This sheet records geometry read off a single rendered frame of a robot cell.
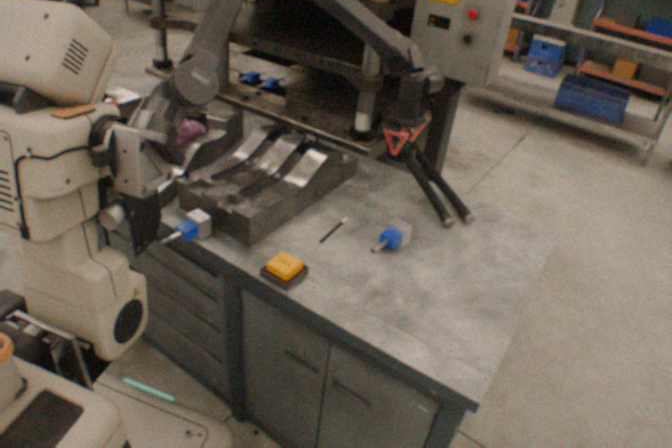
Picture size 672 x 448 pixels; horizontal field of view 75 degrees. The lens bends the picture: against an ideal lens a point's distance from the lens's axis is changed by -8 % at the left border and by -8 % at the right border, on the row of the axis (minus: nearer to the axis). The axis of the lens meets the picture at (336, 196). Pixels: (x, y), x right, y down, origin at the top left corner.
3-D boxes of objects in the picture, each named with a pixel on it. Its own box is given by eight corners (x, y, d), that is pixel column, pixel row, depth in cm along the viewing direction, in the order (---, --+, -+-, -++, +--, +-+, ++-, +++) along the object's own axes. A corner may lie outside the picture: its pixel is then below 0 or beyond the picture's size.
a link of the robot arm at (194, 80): (234, -70, 95) (257, -97, 87) (284, -32, 103) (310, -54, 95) (148, 105, 81) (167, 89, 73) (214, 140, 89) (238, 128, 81)
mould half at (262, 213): (249, 247, 115) (249, 201, 108) (179, 207, 126) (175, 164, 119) (356, 174, 152) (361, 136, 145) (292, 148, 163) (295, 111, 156)
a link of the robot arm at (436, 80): (384, 57, 119) (408, 46, 112) (412, 53, 126) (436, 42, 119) (397, 102, 120) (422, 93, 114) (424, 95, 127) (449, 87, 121)
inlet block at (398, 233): (379, 264, 115) (382, 246, 112) (363, 254, 117) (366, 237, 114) (409, 242, 123) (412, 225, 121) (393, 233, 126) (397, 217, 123)
